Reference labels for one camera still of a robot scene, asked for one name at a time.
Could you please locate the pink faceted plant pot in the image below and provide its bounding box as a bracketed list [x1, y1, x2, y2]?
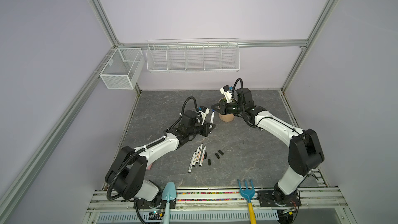
[218, 113, 235, 122]

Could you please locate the teal garden trowel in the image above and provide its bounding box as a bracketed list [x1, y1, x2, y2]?
[162, 181, 177, 224]

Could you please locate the white mesh basket small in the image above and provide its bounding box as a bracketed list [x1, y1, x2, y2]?
[100, 48, 145, 90]

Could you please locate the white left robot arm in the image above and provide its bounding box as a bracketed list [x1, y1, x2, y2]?
[105, 121, 216, 202]

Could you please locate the white wire basket long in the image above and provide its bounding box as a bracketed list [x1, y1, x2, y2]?
[146, 38, 240, 73]

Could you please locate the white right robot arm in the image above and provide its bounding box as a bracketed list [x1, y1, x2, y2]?
[211, 102, 324, 206]

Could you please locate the white marker pen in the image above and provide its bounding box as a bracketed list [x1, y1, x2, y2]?
[195, 143, 203, 163]
[199, 146, 206, 167]
[192, 146, 200, 166]
[188, 152, 195, 173]

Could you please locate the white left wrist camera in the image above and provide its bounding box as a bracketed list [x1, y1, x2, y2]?
[199, 106, 210, 125]

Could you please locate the blue garden fork yellow handle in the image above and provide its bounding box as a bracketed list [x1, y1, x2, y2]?
[237, 179, 257, 224]

